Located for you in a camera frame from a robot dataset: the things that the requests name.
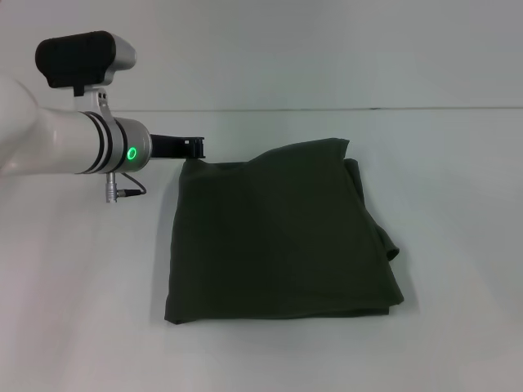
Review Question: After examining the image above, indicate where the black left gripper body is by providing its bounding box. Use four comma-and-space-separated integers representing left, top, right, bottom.
149, 133, 194, 162

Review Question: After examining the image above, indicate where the dark green t-shirt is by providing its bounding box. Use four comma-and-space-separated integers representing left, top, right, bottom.
163, 137, 407, 327

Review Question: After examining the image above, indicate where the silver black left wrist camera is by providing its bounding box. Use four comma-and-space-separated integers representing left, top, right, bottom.
35, 29, 138, 123

